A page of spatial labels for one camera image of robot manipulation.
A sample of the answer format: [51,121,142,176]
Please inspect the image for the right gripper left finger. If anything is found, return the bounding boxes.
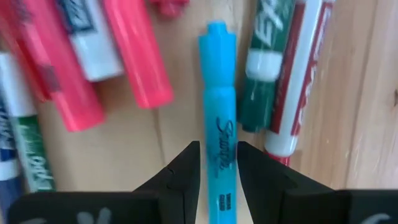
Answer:
[132,140,201,224]

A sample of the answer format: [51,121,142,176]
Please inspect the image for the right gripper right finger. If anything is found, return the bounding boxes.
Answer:
[236,141,336,224]

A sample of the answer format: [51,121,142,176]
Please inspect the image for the blue Sharpie highlighter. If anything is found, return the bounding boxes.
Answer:
[198,21,239,224]

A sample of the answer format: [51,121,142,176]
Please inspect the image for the thick red Expo marker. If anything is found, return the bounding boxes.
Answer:
[263,0,336,167]

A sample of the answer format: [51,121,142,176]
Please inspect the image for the pink highlighter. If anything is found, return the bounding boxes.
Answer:
[0,0,106,133]
[148,0,190,19]
[101,0,174,110]

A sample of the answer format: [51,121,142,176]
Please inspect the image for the light green Expo marker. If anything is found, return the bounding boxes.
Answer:
[0,52,57,193]

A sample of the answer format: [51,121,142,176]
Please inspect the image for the dark green Expo marker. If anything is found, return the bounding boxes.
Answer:
[238,0,297,134]

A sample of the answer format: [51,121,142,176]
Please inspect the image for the blue Expo marker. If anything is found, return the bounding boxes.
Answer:
[55,0,124,82]
[0,93,24,218]

